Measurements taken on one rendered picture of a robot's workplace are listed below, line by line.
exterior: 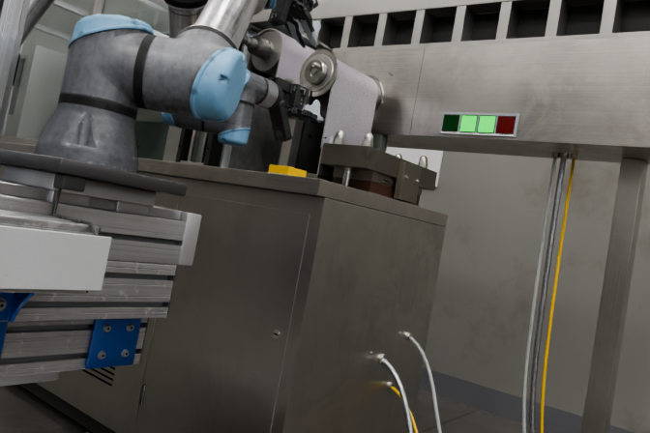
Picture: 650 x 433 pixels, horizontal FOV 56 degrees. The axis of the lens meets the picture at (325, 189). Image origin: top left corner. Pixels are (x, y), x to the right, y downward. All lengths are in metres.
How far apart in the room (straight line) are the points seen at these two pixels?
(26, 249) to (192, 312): 0.99
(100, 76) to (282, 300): 0.75
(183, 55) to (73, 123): 0.19
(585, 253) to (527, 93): 1.56
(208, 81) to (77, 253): 0.31
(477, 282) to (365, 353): 1.85
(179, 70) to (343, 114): 1.02
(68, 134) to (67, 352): 0.33
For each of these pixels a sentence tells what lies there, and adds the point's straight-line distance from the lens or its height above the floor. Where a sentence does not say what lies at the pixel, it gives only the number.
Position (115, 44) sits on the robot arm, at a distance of 0.98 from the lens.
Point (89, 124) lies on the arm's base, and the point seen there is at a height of 0.88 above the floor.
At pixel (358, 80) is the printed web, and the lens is 1.96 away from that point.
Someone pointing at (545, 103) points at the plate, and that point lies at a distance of 1.89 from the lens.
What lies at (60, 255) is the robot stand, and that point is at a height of 0.70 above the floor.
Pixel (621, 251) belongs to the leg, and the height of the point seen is 0.87.
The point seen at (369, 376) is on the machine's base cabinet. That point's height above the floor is 0.41.
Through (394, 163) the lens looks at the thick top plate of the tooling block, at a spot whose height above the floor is 1.01.
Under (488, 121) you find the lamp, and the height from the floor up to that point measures 1.19.
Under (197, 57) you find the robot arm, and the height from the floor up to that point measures 1.01.
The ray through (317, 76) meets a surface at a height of 1.23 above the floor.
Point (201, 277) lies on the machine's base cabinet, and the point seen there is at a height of 0.60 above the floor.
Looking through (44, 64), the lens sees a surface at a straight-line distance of 2.79.
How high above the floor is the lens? 0.79
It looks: 4 degrees up
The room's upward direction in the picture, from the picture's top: 10 degrees clockwise
